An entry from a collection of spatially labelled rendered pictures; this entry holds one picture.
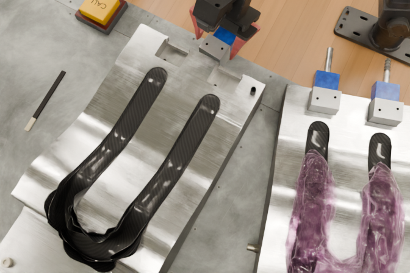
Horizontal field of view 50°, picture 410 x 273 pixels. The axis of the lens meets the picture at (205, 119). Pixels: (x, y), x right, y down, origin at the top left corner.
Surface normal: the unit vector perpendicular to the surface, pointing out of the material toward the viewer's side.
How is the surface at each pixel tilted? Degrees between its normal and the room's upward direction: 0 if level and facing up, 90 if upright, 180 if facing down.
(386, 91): 0
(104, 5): 0
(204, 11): 61
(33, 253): 0
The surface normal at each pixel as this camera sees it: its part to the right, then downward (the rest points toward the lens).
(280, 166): 0.07, -0.72
